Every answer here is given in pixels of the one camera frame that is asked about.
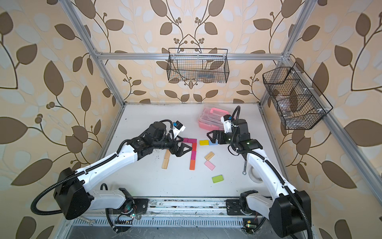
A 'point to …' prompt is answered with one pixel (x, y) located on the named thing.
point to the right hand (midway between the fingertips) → (214, 134)
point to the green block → (218, 179)
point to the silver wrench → (90, 221)
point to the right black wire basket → (300, 103)
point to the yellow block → (204, 142)
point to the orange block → (192, 165)
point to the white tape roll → (254, 176)
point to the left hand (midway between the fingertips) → (184, 141)
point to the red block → (194, 146)
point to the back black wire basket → (204, 65)
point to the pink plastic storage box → (210, 117)
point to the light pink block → (210, 165)
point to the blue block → (211, 143)
